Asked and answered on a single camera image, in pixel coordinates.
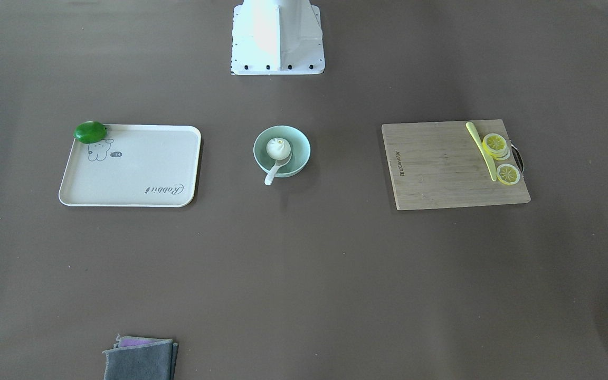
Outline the white ceramic spoon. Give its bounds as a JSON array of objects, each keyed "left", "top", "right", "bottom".
[{"left": 264, "top": 153, "right": 292, "bottom": 186}]

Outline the mint green bowl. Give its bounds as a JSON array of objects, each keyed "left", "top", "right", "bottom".
[{"left": 253, "top": 125, "right": 311, "bottom": 178}]

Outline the wooden cutting board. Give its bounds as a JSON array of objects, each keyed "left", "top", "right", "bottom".
[{"left": 381, "top": 121, "right": 531, "bottom": 210}]

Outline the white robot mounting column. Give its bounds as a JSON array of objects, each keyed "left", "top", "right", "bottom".
[{"left": 230, "top": 1, "right": 325, "bottom": 75}]

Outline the white rectangular tray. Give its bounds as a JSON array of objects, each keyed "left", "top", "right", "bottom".
[{"left": 59, "top": 123, "right": 201, "bottom": 207}]

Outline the yellow plastic knife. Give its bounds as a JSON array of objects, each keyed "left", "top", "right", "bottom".
[{"left": 465, "top": 122, "right": 497, "bottom": 182}]

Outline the lemon slice stack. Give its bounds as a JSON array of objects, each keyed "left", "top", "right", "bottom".
[{"left": 482, "top": 133, "right": 511, "bottom": 161}]

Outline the single lemon slice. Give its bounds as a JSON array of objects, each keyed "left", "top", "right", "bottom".
[{"left": 496, "top": 164, "right": 521, "bottom": 185}]

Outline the green round toy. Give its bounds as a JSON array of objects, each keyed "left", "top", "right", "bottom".
[{"left": 74, "top": 121, "right": 108, "bottom": 144}]

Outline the grey folded cloth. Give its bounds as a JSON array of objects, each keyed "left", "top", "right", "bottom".
[{"left": 103, "top": 335, "right": 178, "bottom": 379}]

